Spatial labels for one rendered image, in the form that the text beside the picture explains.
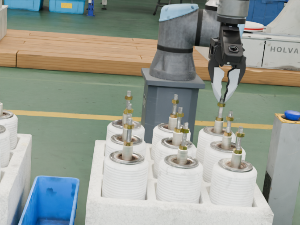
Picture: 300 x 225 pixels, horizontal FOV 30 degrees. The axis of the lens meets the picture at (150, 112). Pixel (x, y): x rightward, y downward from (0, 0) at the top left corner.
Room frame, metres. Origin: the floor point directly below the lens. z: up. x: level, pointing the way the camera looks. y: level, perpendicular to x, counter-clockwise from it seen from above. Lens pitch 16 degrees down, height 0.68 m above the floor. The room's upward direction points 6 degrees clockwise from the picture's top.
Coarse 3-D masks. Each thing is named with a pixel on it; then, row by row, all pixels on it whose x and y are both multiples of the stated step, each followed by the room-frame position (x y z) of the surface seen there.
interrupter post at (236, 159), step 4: (232, 152) 1.14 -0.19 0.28; (232, 156) 1.14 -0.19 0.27; (236, 156) 1.13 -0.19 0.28; (240, 156) 1.13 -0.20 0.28; (232, 160) 1.13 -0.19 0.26; (236, 160) 1.13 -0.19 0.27; (240, 160) 1.13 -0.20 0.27; (232, 164) 1.13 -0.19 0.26; (236, 164) 1.13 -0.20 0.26; (240, 164) 1.13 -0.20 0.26
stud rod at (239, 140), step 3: (240, 126) 1.14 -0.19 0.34; (240, 129) 1.14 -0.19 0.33; (240, 132) 1.14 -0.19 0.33; (237, 138) 1.14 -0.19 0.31; (240, 138) 1.14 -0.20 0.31; (237, 141) 1.14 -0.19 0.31; (240, 141) 1.14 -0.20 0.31; (237, 144) 1.14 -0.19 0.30; (240, 144) 1.14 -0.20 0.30; (237, 147) 1.14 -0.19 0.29; (240, 147) 1.14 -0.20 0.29
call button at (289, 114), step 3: (285, 111) 1.35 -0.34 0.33; (288, 111) 1.35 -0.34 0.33; (291, 111) 1.35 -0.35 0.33; (294, 111) 1.35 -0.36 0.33; (285, 114) 1.34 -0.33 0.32; (288, 114) 1.33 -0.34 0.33; (291, 114) 1.33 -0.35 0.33; (294, 114) 1.33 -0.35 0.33; (297, 114) 1.33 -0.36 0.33; (288, 117) 1.33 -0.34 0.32; (291, 117) 1.33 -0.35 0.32; (294, 117) 1.33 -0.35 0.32; (297, 117) 1.33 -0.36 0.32
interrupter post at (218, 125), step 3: (216, 123) 1.37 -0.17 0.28; (219, 123) 1.36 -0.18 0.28; (222, 123) 1.37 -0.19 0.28; (216, 126) 1.37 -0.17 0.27; (219, 126) 1.36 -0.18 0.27; (222, 126) 1.37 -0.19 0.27; (216, 129) 1.37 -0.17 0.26; (219, 129) 1.37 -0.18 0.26; (216, 132) 1.37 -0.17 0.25; (219, 132) 1.37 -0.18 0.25
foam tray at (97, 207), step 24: (96, 144) 1.39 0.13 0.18; (96, 168) 1.22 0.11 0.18; (96, 192) 1.09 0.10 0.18; (96, 216) 1.04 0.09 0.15; (120, 216) 1.05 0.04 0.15; (144, 216) 1.05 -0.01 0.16; (168, 216) 1.05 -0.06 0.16; (192, 216) 1.06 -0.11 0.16; (216, 216) 1.06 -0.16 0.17; (240, 216) 1.06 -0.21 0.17; (264, 216) 1.07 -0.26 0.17
